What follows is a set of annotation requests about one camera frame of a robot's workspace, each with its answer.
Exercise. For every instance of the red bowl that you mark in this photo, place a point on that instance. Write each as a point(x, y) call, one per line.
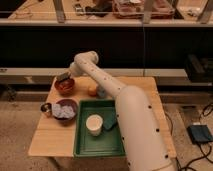
point(65, 87)

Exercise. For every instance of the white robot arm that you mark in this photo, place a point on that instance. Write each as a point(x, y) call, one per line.
point(142, 138)

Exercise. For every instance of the dark purple bowl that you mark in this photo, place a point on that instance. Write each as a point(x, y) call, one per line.
point(68, 102)

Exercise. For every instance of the grey blue cup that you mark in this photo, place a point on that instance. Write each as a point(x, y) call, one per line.
point(101, 93)

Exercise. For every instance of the orange fruit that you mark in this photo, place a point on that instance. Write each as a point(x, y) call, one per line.
point(92, 91)

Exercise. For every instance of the dark green cloth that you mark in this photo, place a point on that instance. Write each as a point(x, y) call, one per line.
point(109, 120)

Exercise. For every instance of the white cup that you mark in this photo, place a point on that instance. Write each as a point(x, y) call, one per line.
point(94, 124)

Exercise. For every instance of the crumpled white cloth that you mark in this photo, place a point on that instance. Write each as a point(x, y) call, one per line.
point(62, 111)

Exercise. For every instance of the green plastic tray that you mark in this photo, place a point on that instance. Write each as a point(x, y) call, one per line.
point(107, 143)

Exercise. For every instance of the small metal cup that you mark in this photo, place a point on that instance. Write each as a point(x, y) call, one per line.
point(46, 109)

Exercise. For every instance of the wooden table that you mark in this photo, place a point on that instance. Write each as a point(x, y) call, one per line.
point(52, 139)

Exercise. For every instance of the black power adapter box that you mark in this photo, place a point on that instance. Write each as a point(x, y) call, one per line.
point(199, 134)

